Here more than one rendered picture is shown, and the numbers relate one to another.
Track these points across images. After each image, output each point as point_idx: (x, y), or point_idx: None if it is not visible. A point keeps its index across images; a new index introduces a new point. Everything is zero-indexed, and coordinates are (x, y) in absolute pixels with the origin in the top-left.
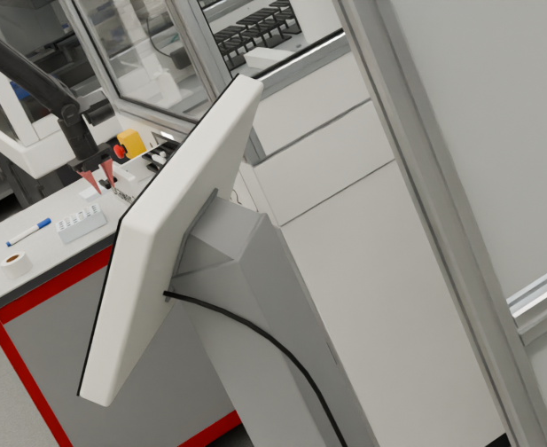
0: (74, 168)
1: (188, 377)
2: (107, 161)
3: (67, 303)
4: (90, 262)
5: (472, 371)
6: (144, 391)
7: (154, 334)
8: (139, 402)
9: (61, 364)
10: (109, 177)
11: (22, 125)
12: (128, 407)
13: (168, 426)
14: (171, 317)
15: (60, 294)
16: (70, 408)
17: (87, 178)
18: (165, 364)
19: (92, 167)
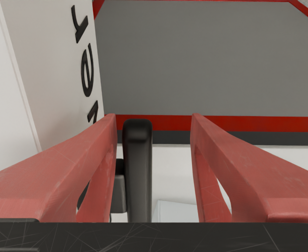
0: None
1: (160, 18)
2: (2, 202)
3: (299, 101)
4: (236, 129)
5: None
6: (216, 24)
7: (176, 45)
8: (225, 21)
9: None
10: (102, 143)
11: None
12: (240, 22)
13: (203, 8)
14: (144, 48)
15: None
16: None
17: (305, 170)
18: (179, 28)
19: (218, 235)
